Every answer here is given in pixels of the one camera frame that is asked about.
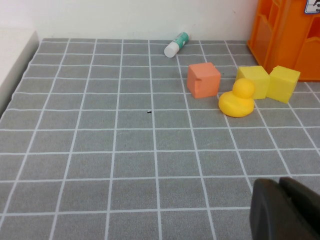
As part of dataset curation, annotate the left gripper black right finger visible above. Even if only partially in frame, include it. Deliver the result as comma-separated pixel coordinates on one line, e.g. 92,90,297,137
279,176,320,240

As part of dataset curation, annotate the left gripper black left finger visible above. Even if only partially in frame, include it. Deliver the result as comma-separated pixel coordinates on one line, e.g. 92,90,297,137
249,177,316,240

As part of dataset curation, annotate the orange plastic cutlery holder crate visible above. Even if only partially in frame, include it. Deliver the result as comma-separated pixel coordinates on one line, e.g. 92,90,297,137
246,0,320,82

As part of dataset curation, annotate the yellow rubber duck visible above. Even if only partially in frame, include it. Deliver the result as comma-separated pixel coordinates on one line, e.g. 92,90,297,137
218,77,256,118

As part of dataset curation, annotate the yellow foam cube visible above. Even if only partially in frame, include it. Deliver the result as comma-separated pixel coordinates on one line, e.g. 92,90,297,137
235,65,271,100
265,65,301,104

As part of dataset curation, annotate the orange foam cube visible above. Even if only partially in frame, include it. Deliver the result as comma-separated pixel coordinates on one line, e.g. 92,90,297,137
186,62,222,99

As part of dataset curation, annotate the white green glue stick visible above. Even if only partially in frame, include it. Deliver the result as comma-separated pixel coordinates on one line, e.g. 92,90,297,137
163,31,190,59

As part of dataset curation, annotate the white label spoon character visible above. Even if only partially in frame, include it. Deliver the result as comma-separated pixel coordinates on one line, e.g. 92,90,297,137
303,0,320,15

